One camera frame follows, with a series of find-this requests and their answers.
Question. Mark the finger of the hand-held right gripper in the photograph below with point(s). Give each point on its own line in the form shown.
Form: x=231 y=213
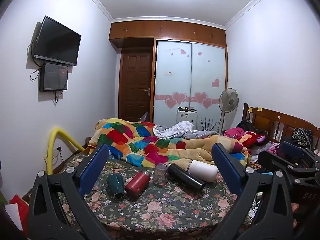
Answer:
x=271 y=160
x=291 y=151

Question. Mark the standing fan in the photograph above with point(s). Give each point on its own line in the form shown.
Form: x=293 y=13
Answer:
x=228 y=99

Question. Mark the yellow foam pipe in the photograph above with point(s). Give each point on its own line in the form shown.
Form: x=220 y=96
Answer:
x=53 y=140

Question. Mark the black dotted cloth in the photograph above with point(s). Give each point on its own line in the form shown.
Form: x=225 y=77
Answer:
x=303 y=136

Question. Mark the black wall television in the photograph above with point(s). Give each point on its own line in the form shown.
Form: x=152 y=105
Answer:
x=58 y=41

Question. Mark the red bottle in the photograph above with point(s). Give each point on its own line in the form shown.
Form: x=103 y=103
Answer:
x=137 y=183

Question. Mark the red plush toy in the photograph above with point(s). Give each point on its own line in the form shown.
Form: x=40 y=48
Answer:
x=252 y=138

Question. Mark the white bottle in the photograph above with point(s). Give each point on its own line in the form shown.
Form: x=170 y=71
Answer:
x=203 y=171

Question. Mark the colourful patchwork quilt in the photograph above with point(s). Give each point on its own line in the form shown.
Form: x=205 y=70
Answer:
x=155 y=146

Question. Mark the clear glass cup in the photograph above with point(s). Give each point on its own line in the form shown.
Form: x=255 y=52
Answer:
x=160 y=175

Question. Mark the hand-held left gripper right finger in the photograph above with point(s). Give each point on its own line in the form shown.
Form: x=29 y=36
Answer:
x=228 y=170

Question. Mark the brown wooden door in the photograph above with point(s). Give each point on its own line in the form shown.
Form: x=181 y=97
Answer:
x=136 y=85

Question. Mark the dark green cup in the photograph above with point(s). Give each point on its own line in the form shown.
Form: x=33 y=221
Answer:
x=115 y=185

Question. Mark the white appliance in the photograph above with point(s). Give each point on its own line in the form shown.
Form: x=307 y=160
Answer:
x=187 y=117

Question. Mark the grey patterned cloth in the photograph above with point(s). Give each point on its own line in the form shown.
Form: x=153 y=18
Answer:
x=175 y=129

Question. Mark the wooden headboard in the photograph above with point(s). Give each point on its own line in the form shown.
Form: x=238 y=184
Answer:
x=272 y=120

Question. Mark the red box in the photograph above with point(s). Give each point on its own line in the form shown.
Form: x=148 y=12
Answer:
x=21 y=205

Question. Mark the floral bed sheet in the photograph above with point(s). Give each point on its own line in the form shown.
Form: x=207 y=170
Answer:
x=160 y=210

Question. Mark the wall socket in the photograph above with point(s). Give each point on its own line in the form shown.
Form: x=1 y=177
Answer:
x=59 y=149

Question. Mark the dark dried twigs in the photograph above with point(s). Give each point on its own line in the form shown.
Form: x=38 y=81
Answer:
x=208 y=124

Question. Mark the sliding wardrobe with heart stickers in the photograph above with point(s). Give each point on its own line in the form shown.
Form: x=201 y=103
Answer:
x=190 y=80

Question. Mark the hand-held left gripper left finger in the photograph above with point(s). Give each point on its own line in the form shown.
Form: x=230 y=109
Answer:
x=95 y=166

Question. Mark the purple bag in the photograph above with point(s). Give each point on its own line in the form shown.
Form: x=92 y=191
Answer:
x=145 y=117

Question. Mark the black bag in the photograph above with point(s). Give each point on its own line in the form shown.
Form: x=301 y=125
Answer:
x=246 y=125

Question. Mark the pink cloth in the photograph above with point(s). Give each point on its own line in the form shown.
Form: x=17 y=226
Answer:
x=235 y=132

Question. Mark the small black monitor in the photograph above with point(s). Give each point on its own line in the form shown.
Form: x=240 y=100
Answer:
x=53 y=77

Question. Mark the black bottle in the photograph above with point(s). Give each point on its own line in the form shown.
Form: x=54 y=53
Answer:
x=186 y=178

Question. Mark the wooden overhead cabinet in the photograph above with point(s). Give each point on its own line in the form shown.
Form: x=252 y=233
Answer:
x=165 y=31

